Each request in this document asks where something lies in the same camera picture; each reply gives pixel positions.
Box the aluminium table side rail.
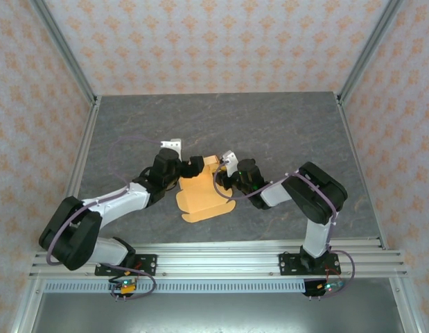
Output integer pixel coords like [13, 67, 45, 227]
[335, 92, 388, 250]
[67, 96, 103, 199]

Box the grey slotted cable duct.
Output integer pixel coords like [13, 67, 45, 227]
[44, 280, 307, 294]

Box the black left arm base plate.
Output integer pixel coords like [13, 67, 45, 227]
[94, 254, 158, 277]

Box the aluminium table edge rail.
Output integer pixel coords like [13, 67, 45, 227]
[130, 237, 388, 253]

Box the wide aluminium base rail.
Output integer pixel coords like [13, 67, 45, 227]
[29, 250, 408, 280]

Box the aluminium frame post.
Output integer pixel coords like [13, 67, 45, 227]
[338, 0, 406, 105]
[29, 0, 100, 105]

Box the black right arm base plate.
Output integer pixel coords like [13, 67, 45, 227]
[279, 252, 342, 277]

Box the orange paper box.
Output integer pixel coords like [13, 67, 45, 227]
[175, 155, 236, 224]

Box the grey metal panel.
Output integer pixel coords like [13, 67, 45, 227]
[30, 291, 409, 333]

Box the aluminium lower frame bar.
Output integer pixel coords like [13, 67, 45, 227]
[9, 277, 45, 333]
[389, 277, 421, 333]

